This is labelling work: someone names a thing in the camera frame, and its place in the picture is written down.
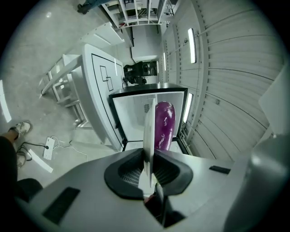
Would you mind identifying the white round plate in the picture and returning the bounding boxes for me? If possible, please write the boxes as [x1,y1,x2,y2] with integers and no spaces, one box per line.
[138,96,158,198]

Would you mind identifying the person's lower leg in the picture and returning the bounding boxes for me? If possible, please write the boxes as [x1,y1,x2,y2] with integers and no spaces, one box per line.
[0,128,20,145]

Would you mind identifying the white step stool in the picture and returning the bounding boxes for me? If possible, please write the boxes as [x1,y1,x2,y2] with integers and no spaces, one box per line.
[78,21,126,49]

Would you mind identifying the white table with black lines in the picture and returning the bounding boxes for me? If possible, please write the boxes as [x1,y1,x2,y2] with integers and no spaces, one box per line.
[40,43,124,152]

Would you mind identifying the person's black shorts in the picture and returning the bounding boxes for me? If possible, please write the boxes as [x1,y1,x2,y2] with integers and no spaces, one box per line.
[0,135,44,203]

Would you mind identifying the black office chair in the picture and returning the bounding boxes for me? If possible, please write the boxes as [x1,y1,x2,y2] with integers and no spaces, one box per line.
[123,61,148,86]

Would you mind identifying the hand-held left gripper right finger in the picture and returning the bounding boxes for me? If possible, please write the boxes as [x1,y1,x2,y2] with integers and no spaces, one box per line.
[154,149,236,232]

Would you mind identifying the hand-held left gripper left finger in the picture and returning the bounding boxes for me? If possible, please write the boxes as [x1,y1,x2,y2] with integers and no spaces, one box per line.
[15,148,164,232]

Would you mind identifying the purple eggplant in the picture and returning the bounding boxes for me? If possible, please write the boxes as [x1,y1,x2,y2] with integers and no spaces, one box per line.
[154,101,176,152]

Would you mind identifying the white metal shelf rack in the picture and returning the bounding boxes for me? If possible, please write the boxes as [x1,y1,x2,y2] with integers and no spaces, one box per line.
[101,0,180,27]

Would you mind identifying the black power cable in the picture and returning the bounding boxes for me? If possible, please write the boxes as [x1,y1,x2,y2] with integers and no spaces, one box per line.
[17,141,49,162]

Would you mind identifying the white power strip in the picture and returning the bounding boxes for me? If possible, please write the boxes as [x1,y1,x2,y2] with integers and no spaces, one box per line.
[43,136,56,161]

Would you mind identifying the white power cable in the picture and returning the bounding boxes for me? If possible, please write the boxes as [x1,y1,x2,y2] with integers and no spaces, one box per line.
[51,135,89,162]

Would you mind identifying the person's sneaker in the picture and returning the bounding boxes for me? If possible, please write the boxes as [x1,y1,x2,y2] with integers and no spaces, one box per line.
[9,121,34,140]
[16,151,29,169]

